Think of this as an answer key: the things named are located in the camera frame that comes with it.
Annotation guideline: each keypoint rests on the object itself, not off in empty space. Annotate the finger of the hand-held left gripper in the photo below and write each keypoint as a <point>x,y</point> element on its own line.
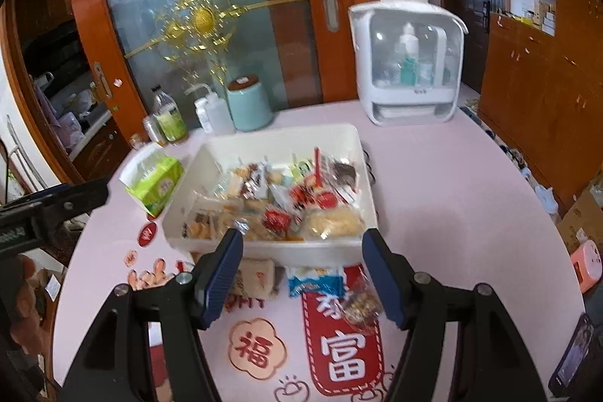
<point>75,195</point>

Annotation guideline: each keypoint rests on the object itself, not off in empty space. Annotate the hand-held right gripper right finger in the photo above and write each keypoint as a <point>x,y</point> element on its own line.
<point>384,284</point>

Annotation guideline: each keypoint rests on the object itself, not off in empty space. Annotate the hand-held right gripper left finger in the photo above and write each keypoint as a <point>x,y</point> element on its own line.
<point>221,284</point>

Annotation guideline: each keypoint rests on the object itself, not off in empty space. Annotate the red nut packet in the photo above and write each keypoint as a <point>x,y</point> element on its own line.
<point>360,305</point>

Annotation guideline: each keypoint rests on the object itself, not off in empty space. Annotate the beige white snack packet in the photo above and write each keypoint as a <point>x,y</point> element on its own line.
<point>256,277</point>

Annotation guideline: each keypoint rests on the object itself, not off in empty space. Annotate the blue snack packet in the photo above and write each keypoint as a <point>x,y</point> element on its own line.
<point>315,284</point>

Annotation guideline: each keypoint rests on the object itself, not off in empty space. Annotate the white plastic tray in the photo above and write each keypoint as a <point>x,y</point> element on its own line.
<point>320,253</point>

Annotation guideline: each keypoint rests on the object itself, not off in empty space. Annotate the pile of snack packets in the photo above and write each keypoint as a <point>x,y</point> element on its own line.
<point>282,204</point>

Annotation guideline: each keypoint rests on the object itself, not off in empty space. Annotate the person's left hand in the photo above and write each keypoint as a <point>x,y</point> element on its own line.
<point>28,312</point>

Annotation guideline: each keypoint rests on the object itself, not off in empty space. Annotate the small glass jar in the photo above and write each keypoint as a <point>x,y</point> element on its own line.
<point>136,143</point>

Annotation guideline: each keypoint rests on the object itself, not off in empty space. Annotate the small metal can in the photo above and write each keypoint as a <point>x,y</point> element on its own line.
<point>153,131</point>

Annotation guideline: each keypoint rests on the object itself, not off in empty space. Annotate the clear bottle green label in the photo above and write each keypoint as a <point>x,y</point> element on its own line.
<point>172,124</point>

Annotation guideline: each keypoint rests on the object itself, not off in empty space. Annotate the white squeeze bottle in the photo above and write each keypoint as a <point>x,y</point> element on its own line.
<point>216,114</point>

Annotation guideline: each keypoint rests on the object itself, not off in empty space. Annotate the mint canister brown lid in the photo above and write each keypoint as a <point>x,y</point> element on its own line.
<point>249,110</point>

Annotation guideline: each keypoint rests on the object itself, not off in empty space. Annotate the light blue bag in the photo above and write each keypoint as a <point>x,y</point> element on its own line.
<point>544,199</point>

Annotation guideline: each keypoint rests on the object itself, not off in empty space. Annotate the white storage box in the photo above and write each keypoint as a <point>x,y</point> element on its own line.
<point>405,100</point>

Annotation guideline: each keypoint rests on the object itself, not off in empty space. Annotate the black smartphone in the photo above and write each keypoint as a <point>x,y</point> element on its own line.
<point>572,355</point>

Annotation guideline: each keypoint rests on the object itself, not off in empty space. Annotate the pink plastic case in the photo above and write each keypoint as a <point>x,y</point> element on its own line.
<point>589,265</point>

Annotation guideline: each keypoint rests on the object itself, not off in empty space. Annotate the cardboard box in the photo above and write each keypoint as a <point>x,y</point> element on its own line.
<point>582,218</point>

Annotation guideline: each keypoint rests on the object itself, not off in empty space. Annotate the teal bottle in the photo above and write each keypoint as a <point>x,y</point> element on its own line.
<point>407,72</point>

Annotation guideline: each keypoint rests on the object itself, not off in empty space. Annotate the wooden cabinet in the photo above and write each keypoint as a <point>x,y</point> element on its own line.
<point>532,91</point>

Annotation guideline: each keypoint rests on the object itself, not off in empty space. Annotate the white dropper bottle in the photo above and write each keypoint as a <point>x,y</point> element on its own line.
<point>409,39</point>

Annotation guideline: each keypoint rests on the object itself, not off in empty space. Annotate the dark entrance door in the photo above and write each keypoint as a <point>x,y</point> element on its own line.
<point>464,16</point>

